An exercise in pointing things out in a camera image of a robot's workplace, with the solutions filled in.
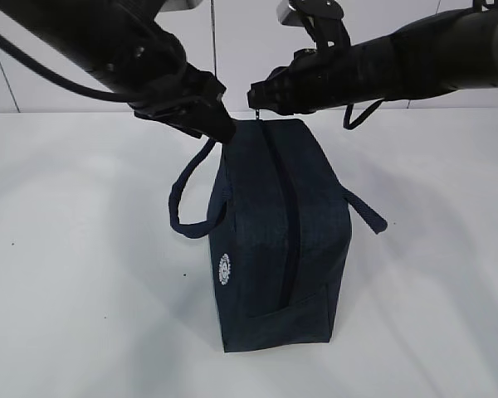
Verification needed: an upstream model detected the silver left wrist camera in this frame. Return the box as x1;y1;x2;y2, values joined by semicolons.
159;0;203;12

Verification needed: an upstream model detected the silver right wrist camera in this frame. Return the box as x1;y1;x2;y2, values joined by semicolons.
276;0;344;30

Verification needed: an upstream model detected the dark navy fabric lunch bag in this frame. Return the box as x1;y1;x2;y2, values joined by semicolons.
168;119;388;352

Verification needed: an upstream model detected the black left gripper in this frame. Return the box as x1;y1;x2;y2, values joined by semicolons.
128;32;236;143

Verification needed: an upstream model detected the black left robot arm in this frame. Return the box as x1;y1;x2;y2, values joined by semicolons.
0;0;236;143

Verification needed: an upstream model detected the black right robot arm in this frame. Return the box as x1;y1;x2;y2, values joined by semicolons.
247;1;498;116

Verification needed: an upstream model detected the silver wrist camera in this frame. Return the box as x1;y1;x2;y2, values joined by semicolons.
159;0;203;12
276;0;344;30

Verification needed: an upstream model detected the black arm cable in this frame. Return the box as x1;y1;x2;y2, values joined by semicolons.
0;20;134;103
342;98;385;130

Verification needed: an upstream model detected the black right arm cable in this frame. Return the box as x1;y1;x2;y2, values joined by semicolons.
342;98;385;130

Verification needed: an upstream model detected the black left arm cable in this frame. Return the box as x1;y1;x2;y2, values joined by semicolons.
0;20;134;103

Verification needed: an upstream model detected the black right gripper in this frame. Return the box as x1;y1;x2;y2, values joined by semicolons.
247;47;357;115

